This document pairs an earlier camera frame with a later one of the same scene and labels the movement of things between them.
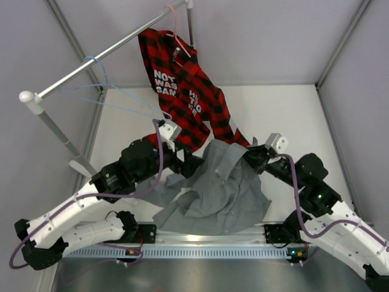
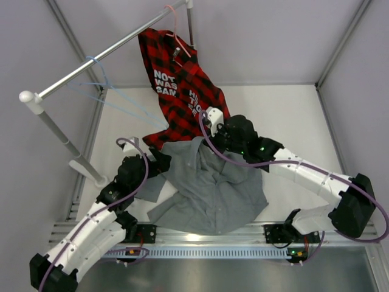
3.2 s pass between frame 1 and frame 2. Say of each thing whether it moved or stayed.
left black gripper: moved
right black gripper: moved
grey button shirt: stayed
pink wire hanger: stayed
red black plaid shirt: stayed
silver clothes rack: stayed
